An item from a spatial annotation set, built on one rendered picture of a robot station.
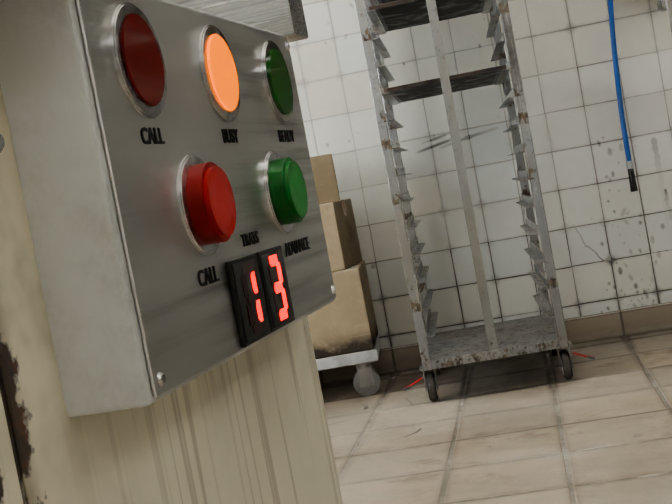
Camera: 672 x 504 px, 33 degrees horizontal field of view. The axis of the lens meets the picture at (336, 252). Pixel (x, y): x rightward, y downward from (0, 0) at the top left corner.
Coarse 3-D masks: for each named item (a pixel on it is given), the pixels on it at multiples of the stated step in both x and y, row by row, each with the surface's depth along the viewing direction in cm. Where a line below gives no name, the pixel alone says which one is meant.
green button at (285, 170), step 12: (276, 168) 51; (288, 168) 51; (276, 180) 50; (288, 180) 50; (300, 180) 52; (276, 192) 50; (288, 192) 50; (300, 192) 52; (276, 204) 50; (288, 204) 50; (300, 204) 52; (288, 216) 51; (300, 216) 51
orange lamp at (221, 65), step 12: (216, 36) 46; (216, 48) 46; (228, 48) 48; (216, 60) 46; (228, 60) 47; (216, 72) 46; (228, 72) 47; (216, 84) 45; (228, 84) 47; (228, 96) 47; (228, 108) 46
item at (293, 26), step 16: (176, 0) 61; (192, 0) 60; (208, 0) 60; (224, 0) 60; (240, 0) 60; (256, 0) 60; (272, 0) 59; (288, 0) 59; (224, 16) 60; (240, 16) 60; (256, 16) 60; (272, 16) 59; (288, 16) 59; (304, 16) 62; (288, 32) 59; (304, 32) 61
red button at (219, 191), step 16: (192, 176) 41; (208, 176) 41; (224, 176) 43; (192, 192) 41; (208, 192) 41; (224, 192) 42; (192, 208) 41; (208, 208) 41; (224, 208) 42; (208, 224) 41; (224, 224) 42; (208, 240) 42; (224, 240) 42
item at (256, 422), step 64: (0, 128) 36; (0, 192) 35; (0, 256) 34; (0, 320) 34; (0, 384) 34; (192, 384) 47; (256, 384) 54; (0, 448) 33; (64, 448) 36; (128, 448) 40; (192, 448) 45; (256, 448) 52; (320, 448) 62
